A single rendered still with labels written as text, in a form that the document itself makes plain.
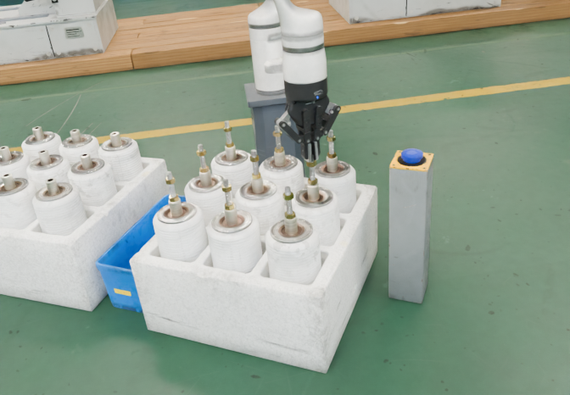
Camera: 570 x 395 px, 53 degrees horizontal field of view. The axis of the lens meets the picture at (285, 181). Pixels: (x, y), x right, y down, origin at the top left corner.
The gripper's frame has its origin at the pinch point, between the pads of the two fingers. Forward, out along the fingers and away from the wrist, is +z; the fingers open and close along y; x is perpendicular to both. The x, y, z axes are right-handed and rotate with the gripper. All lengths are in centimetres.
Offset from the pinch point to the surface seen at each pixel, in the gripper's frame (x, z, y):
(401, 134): 55, 35, 65
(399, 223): -9.6, 16.0, 13.1
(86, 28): 210, 15, -3
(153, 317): 9.7, 31.1, -33.5
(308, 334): -16.2, 26.1, -12.0
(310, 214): -3.7, 11.0, -3.1
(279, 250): -10.3, 11.1, -13.1
